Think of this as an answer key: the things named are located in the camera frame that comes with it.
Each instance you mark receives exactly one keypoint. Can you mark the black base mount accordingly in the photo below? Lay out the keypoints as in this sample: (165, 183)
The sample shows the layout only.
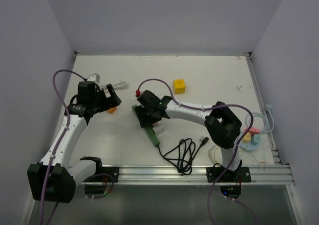
(228, 174)
(113, 171)

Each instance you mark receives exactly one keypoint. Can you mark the green power strip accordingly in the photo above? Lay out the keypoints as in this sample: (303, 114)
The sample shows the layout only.
(151, 135)

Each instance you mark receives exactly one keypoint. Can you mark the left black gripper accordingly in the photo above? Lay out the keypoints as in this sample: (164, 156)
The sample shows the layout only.
(109, 102)

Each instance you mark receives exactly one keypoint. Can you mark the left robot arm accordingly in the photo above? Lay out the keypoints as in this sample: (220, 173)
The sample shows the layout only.
(52, 179)

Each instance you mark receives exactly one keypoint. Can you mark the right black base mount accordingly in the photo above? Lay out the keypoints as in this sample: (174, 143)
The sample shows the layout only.
(228, 174)

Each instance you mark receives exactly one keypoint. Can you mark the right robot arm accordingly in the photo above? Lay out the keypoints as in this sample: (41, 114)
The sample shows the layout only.
(223, 126)

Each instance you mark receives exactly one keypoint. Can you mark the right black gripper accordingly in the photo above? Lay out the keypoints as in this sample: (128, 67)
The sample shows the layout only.
(140, 110)

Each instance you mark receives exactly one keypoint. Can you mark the yellow cube socket adapter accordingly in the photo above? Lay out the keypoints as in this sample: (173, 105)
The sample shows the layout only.
(179, 86)

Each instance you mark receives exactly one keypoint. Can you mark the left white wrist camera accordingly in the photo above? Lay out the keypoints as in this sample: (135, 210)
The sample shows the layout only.
(94, 78)

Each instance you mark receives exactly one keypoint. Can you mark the orange power strip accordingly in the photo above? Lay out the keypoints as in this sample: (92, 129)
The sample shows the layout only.
(111, 110)

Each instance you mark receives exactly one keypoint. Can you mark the white plug adapter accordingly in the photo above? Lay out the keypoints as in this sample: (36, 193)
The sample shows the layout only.
(159, 129)

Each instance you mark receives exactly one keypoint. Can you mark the aluminium rail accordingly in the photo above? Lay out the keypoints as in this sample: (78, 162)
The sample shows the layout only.
(168, 175)

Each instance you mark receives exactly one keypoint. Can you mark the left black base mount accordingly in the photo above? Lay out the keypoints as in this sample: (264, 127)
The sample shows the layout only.
(113, 171)

